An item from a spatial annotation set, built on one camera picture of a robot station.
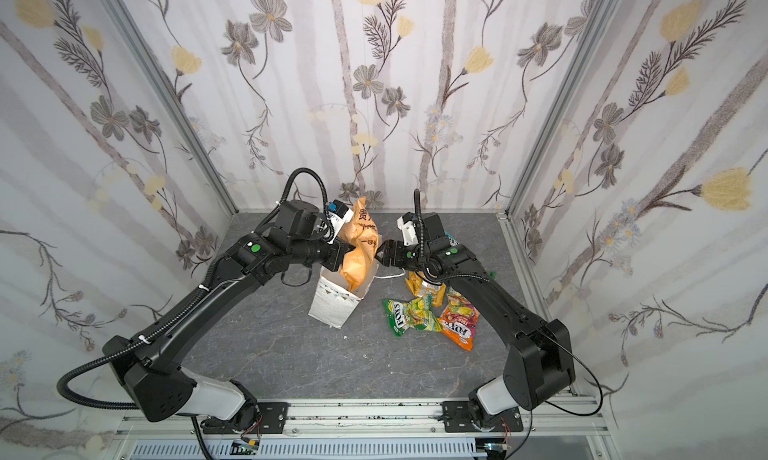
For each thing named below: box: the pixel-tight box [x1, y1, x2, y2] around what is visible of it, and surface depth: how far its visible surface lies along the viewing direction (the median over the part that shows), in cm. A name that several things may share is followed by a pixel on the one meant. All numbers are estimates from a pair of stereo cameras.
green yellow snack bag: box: [382, 295, 442, 337], surface depth 90 cm
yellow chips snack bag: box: [405, 272, 447, 307], surface depth 97 cm
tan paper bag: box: [339, 197, 379, 291], surface depth 71 cm
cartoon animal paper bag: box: [308, 257, 379, 329], surface depth 74 cm
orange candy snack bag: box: [438, 287, 480, 351], surface depth 88 cm
